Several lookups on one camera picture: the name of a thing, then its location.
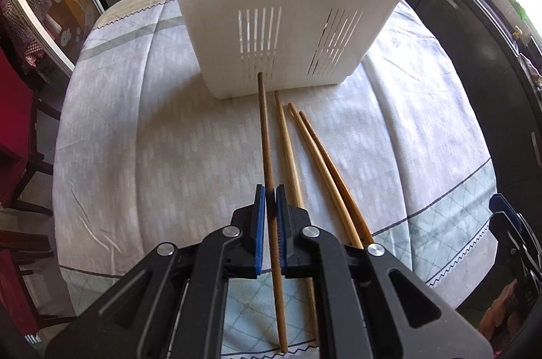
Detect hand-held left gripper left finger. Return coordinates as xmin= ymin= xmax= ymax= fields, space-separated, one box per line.
xmin=44 ymin=184 xmax=267 ymax=359

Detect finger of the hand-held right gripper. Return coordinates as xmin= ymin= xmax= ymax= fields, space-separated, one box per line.
xmin=488 ymin=193 xmax=531 ymax=242

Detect red covered wooden chair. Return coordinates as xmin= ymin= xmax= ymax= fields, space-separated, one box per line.
xmin=0 ymin=45 xmax=79 ymax=339

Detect pale patterned tablecloth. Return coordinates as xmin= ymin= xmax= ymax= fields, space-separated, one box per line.
xmin=51 ymin=0 xmax=499 ymax=359

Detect orange-brown chopstick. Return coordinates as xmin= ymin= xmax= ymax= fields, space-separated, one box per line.
xmin=299 ymin=111 xmax=374 ymax=248
xmin=289 ymin=102 xmax=365 ymax=250

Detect person's right hand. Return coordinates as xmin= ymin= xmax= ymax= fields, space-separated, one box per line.
xmin=482 ymin=280 xmax=526 ymax=343

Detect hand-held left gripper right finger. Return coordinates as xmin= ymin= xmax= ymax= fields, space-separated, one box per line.
xmin=275 ymin=184 xmax=494 ymax=359

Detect checked hanging apron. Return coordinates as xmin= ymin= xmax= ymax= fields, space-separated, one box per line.
xmin=0 ymin=0 xmax=48 ymax=68

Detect green windowsill containers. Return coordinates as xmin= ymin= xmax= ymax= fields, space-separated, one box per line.
xmin=501 ymin=0 xmax=531 ymax=21

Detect light bamboo chopstick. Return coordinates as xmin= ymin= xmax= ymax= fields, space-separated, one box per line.
xmin=274 ymin=90 xmax=319 ymax=339

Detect dark counter cabinets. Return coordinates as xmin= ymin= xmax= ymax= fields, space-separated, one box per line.
xmin=405 ymin=0 xmax=542 ymax=225

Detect dark brown chopstick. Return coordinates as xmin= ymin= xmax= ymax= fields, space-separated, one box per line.
xmin=257 ymin=73 xmax=289 ymax=355

